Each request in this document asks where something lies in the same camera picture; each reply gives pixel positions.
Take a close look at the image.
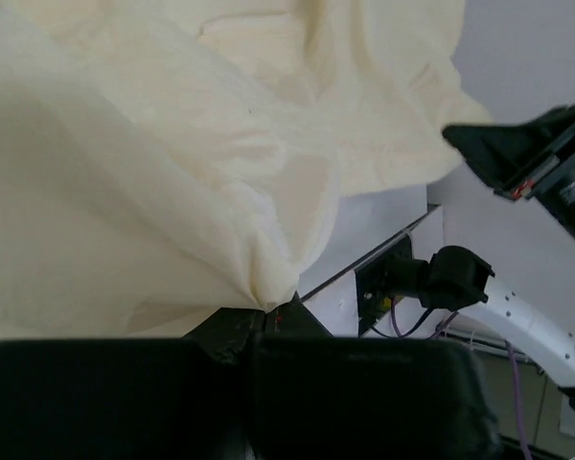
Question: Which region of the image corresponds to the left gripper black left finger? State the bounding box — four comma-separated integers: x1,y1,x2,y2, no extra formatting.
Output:
0,310,264,459

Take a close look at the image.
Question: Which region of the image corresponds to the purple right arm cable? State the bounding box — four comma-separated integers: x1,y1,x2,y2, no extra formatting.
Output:
390,301,536,460

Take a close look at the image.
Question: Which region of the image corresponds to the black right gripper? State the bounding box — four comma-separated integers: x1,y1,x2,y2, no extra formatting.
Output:
442,105,575,240

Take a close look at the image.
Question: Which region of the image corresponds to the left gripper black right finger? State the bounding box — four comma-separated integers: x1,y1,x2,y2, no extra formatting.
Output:
248,300,502,459

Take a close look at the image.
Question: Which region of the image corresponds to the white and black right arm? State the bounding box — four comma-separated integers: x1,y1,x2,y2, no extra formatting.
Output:
389,104,575,411

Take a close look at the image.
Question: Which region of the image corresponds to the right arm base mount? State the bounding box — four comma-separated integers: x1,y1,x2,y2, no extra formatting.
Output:
355,235,412,336

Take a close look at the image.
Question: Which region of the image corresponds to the cream yellow zip jacket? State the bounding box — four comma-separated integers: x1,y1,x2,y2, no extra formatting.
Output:
0,1,489,338

